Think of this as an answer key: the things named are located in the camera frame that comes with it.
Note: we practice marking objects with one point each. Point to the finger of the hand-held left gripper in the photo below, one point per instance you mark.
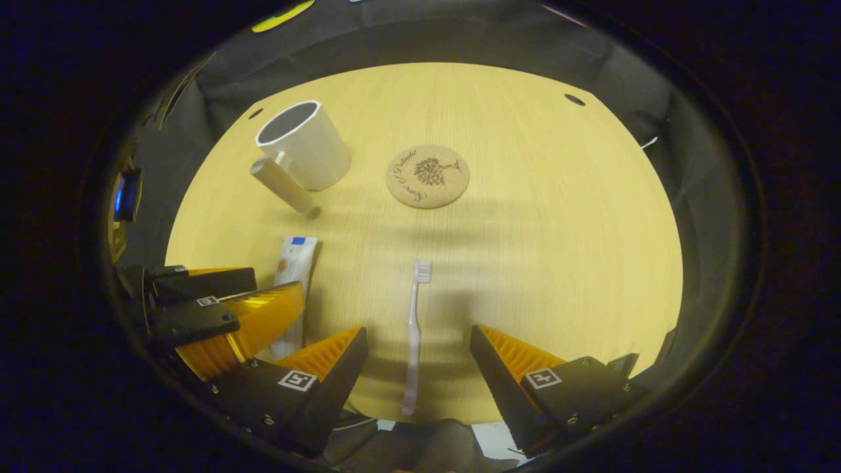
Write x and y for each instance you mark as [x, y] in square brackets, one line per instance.
[210, 284]
[190, 318]

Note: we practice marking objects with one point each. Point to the black backdrop cloth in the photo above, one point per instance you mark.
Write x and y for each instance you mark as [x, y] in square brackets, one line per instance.
[427, 39]

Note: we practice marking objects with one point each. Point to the white cup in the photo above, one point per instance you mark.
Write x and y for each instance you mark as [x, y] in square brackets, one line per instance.
[315, 157]

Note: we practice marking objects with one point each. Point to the round cork coaster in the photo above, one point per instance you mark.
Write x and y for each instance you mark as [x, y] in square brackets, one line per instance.
[407, 190]

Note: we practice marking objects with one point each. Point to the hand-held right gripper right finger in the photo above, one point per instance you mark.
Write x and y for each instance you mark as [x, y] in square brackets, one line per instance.
[499, 387]

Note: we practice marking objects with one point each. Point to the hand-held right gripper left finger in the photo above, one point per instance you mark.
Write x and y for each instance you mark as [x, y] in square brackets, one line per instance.
[341, 387]

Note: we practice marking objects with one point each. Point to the white toothbrush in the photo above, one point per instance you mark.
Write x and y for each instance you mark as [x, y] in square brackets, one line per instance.
[413, 328]

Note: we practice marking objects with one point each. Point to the dark device with blue light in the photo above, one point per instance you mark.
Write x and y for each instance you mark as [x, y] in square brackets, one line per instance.
[128, 197]

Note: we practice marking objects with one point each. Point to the white toothpaste tube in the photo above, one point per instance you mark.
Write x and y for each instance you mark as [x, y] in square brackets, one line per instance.
[297, 263]

